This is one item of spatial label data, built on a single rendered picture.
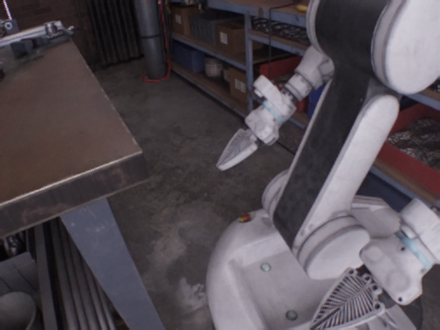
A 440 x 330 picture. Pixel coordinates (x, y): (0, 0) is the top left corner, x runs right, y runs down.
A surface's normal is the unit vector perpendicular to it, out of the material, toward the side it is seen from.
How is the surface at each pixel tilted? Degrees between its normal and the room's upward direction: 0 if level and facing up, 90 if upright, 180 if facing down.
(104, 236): 90
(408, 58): 93
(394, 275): 43
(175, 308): 0
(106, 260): 90
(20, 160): 0
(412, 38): 87
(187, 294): 0
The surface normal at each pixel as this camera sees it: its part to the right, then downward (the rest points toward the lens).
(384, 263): -0.71, -0.40
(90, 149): -0.07, -0.80
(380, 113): 0.23, 0.48
